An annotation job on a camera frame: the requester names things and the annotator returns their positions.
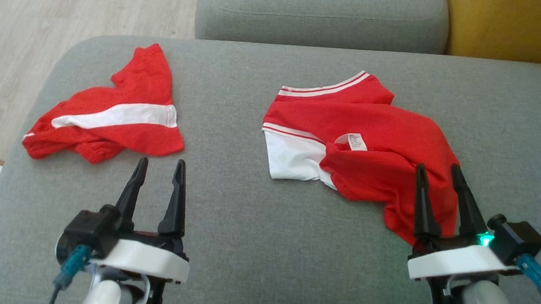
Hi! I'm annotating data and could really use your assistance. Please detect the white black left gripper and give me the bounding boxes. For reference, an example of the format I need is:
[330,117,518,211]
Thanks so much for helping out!
[89,154,197,285]

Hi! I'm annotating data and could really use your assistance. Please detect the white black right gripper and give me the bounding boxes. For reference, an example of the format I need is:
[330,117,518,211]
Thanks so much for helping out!
[406,161,518,286]

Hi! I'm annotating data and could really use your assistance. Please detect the red white basketball jersey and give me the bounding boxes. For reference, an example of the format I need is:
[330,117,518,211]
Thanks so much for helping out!
[255,65,467,250]

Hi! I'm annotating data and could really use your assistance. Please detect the red shorts with white stripe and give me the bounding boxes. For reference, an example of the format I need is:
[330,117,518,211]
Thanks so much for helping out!
[21,35,191,170]

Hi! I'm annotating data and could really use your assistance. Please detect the large grey fabric ottoman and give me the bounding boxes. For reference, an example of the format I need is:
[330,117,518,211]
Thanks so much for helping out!
[0,27,541,304]

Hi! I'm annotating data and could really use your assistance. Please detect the large yellow sofa back cushion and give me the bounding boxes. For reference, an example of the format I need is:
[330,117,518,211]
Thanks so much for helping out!
[442,0,541,66]

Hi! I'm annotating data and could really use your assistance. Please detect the grey sofa seat cushion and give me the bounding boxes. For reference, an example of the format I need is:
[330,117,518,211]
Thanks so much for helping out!
[194,0,451,55]

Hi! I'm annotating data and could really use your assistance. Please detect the left arm cable blue plug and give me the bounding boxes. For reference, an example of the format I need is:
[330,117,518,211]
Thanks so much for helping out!
[47,243,92,304]

